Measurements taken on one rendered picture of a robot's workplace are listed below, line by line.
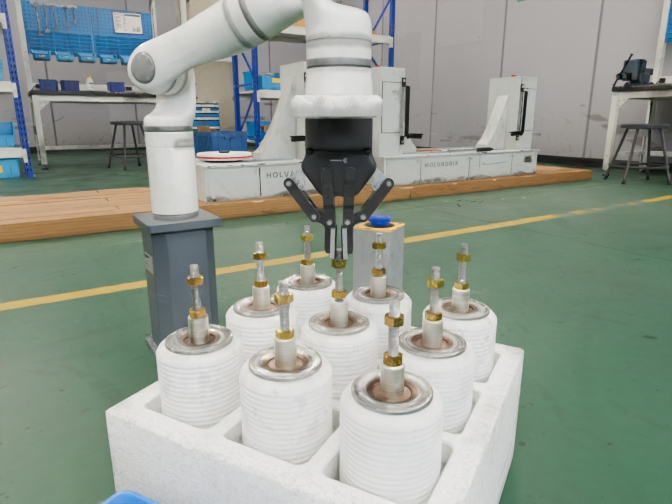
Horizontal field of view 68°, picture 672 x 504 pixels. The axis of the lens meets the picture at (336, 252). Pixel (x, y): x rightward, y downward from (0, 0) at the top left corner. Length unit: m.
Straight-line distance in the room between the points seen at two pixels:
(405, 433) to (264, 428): 0.15
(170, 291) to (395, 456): 0.70
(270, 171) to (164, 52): 1.82
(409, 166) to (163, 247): 2.44
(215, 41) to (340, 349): 0.59
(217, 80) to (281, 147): 4.15
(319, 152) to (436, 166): 2.91
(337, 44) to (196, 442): 0.42
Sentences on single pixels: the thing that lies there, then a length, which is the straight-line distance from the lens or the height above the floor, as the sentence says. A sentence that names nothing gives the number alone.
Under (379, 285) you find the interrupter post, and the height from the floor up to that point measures 0.27.
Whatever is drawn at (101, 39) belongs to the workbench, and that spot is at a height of 1.34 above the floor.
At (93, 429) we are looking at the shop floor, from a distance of 0.96.
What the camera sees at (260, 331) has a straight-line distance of 0.64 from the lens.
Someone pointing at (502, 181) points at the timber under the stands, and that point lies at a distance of 3.85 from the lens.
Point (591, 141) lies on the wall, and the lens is 6.07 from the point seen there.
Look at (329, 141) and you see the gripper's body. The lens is 0.54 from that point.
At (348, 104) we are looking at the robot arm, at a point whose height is 0.51.
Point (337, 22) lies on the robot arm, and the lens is 0.55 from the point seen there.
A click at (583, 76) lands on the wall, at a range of 6.17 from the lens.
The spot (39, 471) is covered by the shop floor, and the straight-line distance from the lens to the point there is 0.90.
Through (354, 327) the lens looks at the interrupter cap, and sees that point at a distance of 0.61.
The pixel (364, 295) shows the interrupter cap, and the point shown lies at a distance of 0.71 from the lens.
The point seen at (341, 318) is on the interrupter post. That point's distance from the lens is 0.61.
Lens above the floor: 0.50
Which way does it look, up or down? 15 degrees down
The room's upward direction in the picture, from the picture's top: straight up
